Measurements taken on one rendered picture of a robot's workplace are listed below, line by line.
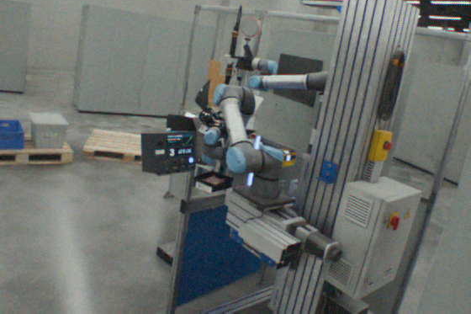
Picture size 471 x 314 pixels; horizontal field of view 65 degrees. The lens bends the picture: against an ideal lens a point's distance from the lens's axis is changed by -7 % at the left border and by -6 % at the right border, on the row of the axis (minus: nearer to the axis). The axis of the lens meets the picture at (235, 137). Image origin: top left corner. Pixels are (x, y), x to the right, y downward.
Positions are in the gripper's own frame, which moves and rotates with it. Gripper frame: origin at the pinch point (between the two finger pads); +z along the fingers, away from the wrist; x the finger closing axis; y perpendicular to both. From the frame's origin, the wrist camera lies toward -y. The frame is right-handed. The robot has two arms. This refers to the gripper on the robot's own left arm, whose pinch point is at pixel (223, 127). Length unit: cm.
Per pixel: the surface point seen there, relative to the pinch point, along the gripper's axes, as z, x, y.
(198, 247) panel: -40, 66, 5
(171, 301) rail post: -55, 97, 17
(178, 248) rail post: -55, 61, 13
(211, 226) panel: -34, 55, -1
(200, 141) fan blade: 3.8, 11.3, 15.1
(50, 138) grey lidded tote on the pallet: 170, 66, 235
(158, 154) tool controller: -78, 0, 19
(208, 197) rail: -42, 33, 0
